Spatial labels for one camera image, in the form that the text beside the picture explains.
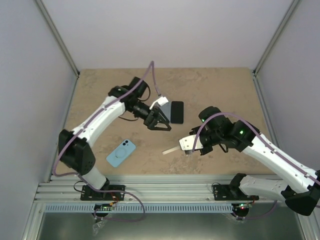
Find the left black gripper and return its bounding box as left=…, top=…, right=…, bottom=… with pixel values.
left=128, top=101, right=171, bottom=132

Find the light blue phone case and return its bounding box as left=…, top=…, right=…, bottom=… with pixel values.
left=160, top=101, right=171, bottom=122

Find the black smartphone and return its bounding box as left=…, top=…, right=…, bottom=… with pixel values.
left=170, top=101, right=184, bottom=124

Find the beige phone case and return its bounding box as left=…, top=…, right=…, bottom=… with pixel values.
left=162, top=146, right=181, bottom=155

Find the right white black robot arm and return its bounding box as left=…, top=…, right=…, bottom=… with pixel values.
left=187, top=106, right=320, bottom=216

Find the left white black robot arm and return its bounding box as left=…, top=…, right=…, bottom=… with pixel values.
left=58, top=77, right=171, bottom=200

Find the blue phone case on table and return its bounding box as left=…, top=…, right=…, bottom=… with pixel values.
left=106, top=139, right=136, bottom=168

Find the right circuit board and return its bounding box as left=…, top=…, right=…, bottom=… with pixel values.
left=234, top=202, right=253, bottom=211

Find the circuit board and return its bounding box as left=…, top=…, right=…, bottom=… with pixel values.
left=93, top=202, right=117, bottom=212
left=234, top=202, right=253, bottom=211

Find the left circuit board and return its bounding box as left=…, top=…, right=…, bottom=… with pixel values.
left=93, top=202, right=117, bottom=212

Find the clear plastic bag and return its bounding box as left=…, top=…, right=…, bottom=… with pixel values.
left=92, top=219, right=106, bottom=236

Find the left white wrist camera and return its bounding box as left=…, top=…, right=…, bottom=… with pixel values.
left=149, top=96, right=169, bottom=110

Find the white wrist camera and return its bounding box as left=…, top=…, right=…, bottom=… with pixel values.
left=149, top=96, right=169, bottom=110
left=178, top=134, right=203, bottom=155

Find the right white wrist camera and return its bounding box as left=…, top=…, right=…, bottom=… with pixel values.
left=178, top=134, right=203, bottom=155

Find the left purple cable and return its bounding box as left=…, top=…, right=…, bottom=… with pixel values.
left=51, top=60, right=162, bottom=222

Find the purple cable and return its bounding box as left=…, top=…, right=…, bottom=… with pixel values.
left=51, top=60, right=162, bottom=222
left=191, top=111, right=320, bottom=221

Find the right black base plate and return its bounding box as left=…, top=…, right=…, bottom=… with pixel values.
left=211, top=180, right=260, bottom=201

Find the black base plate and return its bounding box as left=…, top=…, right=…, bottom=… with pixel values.
left=80, top=185, right=126, bottom=202
left=211, top=180, right=260, bottom=201

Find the aluminium rail frame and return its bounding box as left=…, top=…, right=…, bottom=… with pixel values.
left=21, top=67, right=320, bottom=240

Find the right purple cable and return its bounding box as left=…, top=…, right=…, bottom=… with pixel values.
left=191, top=111, right=320, bottom=221

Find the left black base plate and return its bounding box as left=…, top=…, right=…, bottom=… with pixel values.
left=80, top=185, right=126, bottom=202

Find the blue slotted cable duct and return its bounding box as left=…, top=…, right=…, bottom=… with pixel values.
left=44, top=203, right=233, bottom=214

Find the right aluminium corner post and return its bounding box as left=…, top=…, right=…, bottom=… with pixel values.
left=252, top=0, right=302, bottom=77

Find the aluminium corner post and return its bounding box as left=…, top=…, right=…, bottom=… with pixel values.
left=34, top=0, right=80, bottom=78
left=252, top=0, right=302, bottom=77

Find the left aluminium corner post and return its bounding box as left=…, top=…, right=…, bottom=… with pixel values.
left=34, top=0, right=80, bottom=78

